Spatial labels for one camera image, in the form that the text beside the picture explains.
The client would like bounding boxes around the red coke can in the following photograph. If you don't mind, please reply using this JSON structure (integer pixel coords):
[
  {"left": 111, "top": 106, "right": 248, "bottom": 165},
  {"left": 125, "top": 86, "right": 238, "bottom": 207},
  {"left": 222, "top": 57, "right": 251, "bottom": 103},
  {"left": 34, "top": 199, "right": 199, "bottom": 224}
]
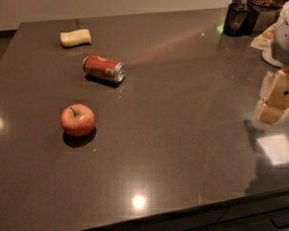
[{"left": 83, "top": 55, "right": 125, "bottom": 83}]

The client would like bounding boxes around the black cup holder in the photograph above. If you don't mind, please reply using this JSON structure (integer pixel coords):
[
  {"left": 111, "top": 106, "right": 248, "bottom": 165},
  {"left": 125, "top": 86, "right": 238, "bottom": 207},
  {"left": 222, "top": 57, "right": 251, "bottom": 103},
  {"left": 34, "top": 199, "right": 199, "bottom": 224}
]
[{"left": 223, "top": 3, "right": 259, "bottom": 37}]

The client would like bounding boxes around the white canister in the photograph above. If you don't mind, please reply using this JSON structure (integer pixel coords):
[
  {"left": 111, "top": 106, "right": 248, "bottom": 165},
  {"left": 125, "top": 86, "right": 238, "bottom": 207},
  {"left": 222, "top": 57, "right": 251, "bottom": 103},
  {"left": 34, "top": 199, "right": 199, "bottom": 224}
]
[{"left": 262, "top": 48, "right": 283, "bottom": 68}]

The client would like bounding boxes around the yellow sponge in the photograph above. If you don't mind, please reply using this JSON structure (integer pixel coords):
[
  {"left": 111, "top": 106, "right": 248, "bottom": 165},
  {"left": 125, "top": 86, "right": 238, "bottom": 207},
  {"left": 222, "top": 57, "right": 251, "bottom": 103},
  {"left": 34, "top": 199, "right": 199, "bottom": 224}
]
[{"left": 60, "top": 29, "right": 92, "bottom": 47}]

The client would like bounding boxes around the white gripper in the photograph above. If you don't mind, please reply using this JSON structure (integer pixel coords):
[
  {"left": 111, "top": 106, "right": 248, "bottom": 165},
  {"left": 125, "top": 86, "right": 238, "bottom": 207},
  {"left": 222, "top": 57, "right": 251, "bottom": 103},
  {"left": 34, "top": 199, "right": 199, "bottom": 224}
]
[{"left": 255, "top": 2, "right": 289, "bottom": 124}]

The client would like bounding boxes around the red apple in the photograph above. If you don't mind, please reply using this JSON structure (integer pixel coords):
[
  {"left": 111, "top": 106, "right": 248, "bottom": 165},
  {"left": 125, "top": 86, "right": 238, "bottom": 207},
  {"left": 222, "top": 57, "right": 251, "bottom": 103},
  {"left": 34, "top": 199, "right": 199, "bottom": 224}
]
[{"left": 60, "top": 104, "right": 95, "bottom": 138}]

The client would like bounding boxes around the black drawer handle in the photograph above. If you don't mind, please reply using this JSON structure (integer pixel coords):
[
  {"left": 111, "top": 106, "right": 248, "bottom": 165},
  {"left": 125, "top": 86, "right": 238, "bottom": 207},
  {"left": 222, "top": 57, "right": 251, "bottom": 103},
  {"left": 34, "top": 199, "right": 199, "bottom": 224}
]
[{"left": 271, "top": 214, "right": 289, "bottom": 229}]

